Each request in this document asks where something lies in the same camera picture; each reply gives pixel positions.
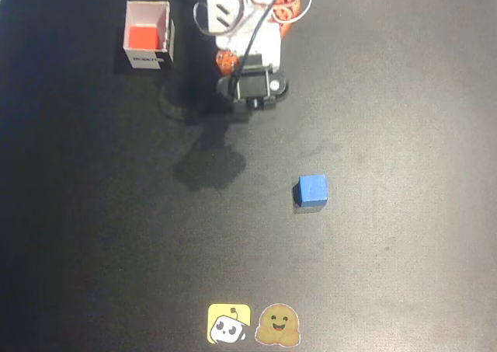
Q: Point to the hugging face sticker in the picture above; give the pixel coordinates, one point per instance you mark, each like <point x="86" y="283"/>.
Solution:
<point x="277" y="325"/>

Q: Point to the blue cube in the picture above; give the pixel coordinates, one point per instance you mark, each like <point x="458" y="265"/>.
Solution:
<point x="313" y="189"/>

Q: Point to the black felt mat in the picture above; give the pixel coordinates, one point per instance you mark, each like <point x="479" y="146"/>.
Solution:
<point x="388" y="134"/>

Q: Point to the yellow robot sticker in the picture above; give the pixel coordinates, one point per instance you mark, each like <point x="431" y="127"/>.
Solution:
<point x="229" y="323"/>

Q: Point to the white cardboard box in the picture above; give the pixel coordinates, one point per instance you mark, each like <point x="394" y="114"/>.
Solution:
<point x="149" y="14"/>

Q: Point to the white and orange robot arm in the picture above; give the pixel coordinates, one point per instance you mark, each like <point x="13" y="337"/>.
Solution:
<point x="223" y="2"/>

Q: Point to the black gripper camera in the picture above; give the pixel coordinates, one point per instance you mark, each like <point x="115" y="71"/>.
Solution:
<point x="252" y="84"/>

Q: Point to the red cube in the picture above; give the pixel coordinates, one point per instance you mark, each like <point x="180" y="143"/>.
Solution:
<point x="143" y="37"/>

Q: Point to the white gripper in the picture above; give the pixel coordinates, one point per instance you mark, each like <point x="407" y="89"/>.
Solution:
<point x="261" y="57"/>

